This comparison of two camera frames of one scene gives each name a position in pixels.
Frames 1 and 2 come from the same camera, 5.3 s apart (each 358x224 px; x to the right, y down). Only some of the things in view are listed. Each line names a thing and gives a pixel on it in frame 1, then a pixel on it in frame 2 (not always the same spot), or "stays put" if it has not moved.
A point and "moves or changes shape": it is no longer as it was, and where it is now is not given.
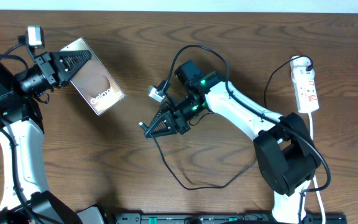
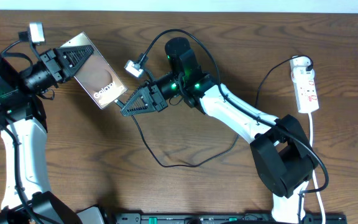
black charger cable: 273,79 → 241,133
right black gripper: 173,118 → 158,104
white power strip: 304,88 stays put
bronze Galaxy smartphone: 94,82 moves or changes shape
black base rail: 220,218 stays put
